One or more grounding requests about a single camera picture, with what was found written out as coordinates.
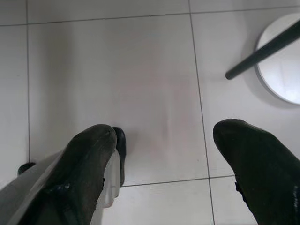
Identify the white round stand base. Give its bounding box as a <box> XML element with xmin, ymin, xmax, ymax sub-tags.
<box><xmin>255</xmin><ymin>13</ymin><xmax>300</xmax><ymax>105</ymax></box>

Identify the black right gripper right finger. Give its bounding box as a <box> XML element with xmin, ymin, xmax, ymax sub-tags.
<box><xmin>212</xmin><ymin>119</ymin><xmax>300</xmax><ymax>225</ymax></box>

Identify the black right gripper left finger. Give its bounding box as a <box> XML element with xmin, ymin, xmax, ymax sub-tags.
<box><xmin>17</xmin><ymin>124</ymin><xmax>118</xmax><ymax>225</ymax></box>

